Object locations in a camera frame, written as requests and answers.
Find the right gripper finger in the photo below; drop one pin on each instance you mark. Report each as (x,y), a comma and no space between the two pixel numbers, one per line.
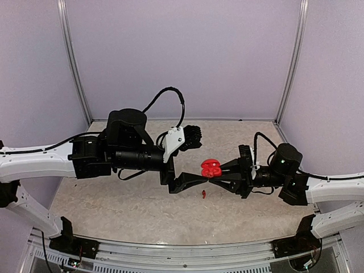
(231,166)
(231,186)

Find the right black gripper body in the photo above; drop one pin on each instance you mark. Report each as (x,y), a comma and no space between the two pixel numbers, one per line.
(247,183)

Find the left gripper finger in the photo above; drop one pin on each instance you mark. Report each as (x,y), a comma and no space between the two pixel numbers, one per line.
(187,180)
(190,145)

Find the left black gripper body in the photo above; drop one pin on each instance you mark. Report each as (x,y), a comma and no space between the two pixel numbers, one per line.
(167,178)

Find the red round charging case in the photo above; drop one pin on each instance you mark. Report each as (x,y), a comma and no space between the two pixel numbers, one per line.
(211,168)

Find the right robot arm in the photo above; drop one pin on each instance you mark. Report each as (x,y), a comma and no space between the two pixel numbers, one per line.
(301,189)

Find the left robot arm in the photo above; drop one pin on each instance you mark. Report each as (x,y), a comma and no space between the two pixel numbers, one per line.
(123,144)

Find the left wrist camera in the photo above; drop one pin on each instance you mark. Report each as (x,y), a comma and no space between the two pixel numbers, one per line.
(176,136)

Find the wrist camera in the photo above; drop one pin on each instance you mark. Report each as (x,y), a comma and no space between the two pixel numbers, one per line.
(246,160)
(176,136)

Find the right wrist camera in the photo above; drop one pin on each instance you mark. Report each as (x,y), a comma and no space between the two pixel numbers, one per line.
(246,160)

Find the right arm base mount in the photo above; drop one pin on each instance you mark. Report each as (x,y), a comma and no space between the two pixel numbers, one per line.
(294,245)

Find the front aluminium rail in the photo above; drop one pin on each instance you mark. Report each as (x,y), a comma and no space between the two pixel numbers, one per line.
(114,256)

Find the right aluminium frame post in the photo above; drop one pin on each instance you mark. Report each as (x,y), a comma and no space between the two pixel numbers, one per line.
(299,36)

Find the aluminium frame post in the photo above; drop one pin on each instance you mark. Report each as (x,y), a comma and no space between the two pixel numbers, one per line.
(67,37)
(299,36)

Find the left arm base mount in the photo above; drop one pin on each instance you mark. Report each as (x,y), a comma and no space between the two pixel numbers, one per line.
(81,247)

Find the left aluminium frame post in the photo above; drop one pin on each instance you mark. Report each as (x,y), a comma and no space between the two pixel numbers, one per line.
(67,37)

